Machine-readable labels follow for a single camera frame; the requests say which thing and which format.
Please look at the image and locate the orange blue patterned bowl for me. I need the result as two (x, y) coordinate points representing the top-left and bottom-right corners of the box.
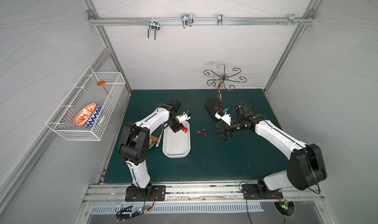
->
(73, 103), (102, 128)

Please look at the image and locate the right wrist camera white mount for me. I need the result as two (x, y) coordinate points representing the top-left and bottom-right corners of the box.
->
(215, 108), (232, 126)

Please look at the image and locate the metal spoon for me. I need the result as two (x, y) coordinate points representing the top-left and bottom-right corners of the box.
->
(155, 130), (164, 147)

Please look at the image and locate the white slotted cable duct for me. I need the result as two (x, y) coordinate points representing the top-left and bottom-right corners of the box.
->
(91, 202), (264, 215)

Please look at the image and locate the white plastic storage box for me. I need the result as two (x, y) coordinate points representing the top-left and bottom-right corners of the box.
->
(162, 121), (191, 159)

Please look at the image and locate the aluminium top rail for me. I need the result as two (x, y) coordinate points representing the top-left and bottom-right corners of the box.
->
(88, 17), (316, 27)

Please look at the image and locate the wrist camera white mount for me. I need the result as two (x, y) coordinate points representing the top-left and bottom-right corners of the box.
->
(176, 110), (191, 123)
(215, 108), (232, 126)

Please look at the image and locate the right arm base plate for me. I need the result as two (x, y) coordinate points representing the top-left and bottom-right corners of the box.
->
(240, 184), (284, 200)

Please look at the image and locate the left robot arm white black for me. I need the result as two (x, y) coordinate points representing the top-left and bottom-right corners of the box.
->
(118, 98), (184, 190)

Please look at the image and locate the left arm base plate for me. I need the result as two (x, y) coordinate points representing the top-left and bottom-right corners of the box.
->
(125, 185), (166, 202)

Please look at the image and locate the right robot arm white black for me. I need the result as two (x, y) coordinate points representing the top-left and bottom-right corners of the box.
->
(211, 102), (327, 196)

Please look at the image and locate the double prong metal hook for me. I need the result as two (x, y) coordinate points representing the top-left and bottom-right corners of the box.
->
(147, 20), (160, 40)

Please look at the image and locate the small flat metal hook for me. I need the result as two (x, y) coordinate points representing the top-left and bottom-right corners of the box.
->
(217, 14), (223, 26)

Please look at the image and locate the aluminium front rail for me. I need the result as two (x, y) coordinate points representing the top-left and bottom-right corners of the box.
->
(83, 180), (325, 205)

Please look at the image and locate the orange spoon in basket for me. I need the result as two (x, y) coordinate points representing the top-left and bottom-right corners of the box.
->
(97, 81), (109, 95)

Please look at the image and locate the white wire basket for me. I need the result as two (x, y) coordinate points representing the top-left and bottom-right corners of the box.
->
(46, 66), (125, 141)

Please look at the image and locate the right round black fan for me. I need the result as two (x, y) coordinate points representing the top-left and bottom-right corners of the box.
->
(274, 201), (295, 217)

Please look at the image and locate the left controller board with wires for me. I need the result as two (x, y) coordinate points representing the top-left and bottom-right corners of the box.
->
(115, 205), (153, 222)

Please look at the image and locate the green snack packet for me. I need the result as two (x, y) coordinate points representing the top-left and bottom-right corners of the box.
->
(133, 135), (158, 149)

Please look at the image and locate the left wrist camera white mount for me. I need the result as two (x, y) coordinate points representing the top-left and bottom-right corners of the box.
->
(176, 110), (191, 123)

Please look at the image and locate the looped metal hook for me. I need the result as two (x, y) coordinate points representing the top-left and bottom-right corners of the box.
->
(181, 14), (194, 29)

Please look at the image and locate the aluminium rail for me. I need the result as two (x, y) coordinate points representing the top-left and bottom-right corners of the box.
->
(88, 17), (316, 27)
(83, 180), (325, 205)

